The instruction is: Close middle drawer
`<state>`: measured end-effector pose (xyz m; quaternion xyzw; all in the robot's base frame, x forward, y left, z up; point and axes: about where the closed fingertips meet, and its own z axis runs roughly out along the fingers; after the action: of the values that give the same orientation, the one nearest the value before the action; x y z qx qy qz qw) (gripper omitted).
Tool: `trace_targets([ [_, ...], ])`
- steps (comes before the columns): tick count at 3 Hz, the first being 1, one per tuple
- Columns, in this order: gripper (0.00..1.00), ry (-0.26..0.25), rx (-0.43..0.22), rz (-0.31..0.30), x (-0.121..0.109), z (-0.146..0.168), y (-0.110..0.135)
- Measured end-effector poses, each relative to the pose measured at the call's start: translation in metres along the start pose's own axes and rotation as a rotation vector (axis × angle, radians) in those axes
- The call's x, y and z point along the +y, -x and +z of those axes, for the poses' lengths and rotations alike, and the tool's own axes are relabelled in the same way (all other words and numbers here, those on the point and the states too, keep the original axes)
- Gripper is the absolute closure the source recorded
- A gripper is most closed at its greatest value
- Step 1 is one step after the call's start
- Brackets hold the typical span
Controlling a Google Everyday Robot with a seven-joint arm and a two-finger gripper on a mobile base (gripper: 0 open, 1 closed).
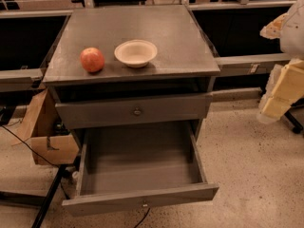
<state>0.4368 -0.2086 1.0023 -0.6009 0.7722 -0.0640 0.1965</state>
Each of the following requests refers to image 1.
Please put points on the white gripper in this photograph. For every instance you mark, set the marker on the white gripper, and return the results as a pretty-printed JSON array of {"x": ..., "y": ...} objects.
[{"x": 294, "y": 37}]

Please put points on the grey drawer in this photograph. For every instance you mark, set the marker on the grey drawer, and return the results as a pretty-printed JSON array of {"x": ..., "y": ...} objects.
[
  {"x": 139, "y": 166},
  {"x": 140, "y": 110}
]

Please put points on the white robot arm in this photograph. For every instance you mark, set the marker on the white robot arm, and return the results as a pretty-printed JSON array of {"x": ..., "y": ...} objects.
[{"x": 289, "y": 29}]

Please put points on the grey wooden drawer cabinet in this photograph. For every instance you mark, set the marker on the grey wooden drawer cabinet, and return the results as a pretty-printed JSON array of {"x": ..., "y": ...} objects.
[{"x": 184, "y": 63}]

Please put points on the grey top drawer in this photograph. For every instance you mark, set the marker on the grey top drawer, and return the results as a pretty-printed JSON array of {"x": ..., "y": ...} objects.
[{"x": 140, "y": 110}]

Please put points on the white paper bowl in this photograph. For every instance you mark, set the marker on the white paper bowl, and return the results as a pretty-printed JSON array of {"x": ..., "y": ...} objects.
[{"x": 136, "y": 53}]

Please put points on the red apple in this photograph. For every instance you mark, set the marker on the red apple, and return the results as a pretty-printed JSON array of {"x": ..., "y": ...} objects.
[{"x": 92, "y": 60}]

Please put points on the small white bottle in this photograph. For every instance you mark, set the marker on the small white bottle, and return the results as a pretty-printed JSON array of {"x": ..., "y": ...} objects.
[{"x": 75, "y": 175}]

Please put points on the black metal stand leg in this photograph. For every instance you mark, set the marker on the black metal stand leg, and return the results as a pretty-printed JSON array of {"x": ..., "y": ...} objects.
[{"x": 49, "y": 197}]

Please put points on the brown cardboard box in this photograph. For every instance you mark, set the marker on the brown cardboard box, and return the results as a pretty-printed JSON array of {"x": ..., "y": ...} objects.
[{"x": 39, "y": 128}]

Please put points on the grey rail right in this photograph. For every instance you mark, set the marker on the grey rail right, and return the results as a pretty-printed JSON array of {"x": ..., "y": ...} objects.
[{"x": 251, "y": 64}]

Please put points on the grey rail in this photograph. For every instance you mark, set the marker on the grey rail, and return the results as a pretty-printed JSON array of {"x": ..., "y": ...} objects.
[
  {"x": 251, "y": 64},
  {"x": 21, "y": 79}
]

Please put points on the grey rail left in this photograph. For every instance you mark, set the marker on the grey rail left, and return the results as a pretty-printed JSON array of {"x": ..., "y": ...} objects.
[{"x": 21, "y": 79}]

